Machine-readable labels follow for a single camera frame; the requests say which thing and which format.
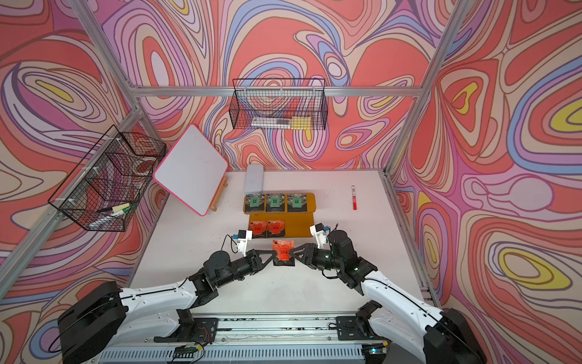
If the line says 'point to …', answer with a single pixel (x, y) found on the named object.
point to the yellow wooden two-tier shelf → (298, 224)
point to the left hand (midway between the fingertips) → (278, 257)
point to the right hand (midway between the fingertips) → (293, 260)
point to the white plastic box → (254, 179)
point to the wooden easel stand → (220, 193)
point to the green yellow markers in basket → (121, 209)
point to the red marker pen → (354, 198)
